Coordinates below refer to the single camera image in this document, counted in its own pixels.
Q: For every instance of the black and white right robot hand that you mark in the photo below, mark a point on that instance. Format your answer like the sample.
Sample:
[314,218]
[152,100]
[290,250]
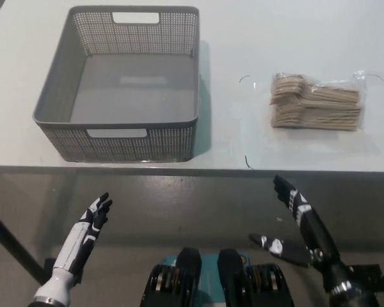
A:
[316,230]

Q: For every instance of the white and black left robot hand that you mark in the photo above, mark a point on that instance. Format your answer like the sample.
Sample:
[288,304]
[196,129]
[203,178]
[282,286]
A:
[78,236]

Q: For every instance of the clear bag of wooden cutlery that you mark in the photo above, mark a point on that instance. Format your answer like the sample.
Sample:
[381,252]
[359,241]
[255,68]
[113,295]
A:
[316,108]

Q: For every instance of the black table leg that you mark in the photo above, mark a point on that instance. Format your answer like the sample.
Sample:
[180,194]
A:
[12,243]

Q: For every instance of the thin black curved thread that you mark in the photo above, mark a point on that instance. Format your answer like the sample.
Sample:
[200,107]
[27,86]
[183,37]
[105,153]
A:
[378,75]
[247,162]
[244,77]

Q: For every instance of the grey perforated plastic basket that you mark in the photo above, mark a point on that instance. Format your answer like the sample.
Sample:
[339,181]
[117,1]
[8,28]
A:
[131,140]

